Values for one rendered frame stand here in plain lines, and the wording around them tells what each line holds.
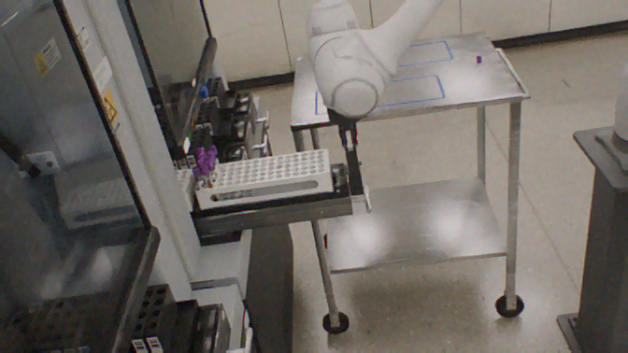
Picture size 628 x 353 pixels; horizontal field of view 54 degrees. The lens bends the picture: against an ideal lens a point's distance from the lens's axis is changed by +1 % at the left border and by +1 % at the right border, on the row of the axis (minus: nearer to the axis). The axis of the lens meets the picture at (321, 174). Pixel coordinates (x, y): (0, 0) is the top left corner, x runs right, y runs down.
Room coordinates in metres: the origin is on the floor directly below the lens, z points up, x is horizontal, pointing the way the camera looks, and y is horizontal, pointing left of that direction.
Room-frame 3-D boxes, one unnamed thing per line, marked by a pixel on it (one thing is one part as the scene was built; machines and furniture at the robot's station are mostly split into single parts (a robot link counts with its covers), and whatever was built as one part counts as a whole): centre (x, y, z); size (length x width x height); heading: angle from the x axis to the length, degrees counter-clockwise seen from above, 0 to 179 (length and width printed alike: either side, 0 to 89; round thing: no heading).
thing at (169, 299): (0.75, 0.31, 0.85); 0.12 x 0.02 x 0.06; 176
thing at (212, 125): (1.46, 0.26, 0.85); 0.12 x 0.02 x 0.06; 175
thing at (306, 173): (1.14, 0.13, 0.83); 0.30 x 0.10 x 0.06; 86
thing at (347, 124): (1.13, -0.07, 0.96); 0.08 x 0.07 x 0.09; 176
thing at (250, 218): (1.15, 0.26, 0.78); 0.73 x 0.14 x 0.09; 86
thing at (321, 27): (1.12, -0.07, 1.14); 0.13 x 0.11 x 0.16; 1
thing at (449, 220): (1.60, -0.27, 0.41); 0.67 x 0.46 x 0.82; 84
